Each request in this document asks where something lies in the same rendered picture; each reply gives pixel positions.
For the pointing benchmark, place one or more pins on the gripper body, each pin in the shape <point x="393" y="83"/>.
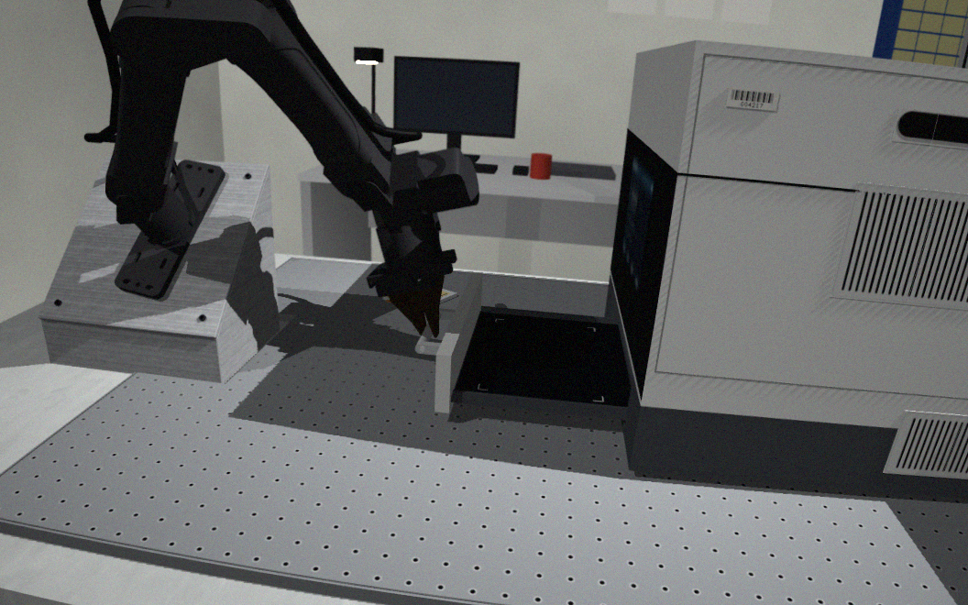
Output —
<point x="409" y="257"/>

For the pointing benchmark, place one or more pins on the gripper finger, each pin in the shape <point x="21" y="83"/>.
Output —
<point x="430" y="300"/>
<point x="409" y="304"/>

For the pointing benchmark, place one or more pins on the white lab instrument with drawer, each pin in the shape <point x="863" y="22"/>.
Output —
<point x="790" y="264"/>

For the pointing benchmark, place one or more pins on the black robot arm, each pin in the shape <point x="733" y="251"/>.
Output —
<point x="173" y="37"/>

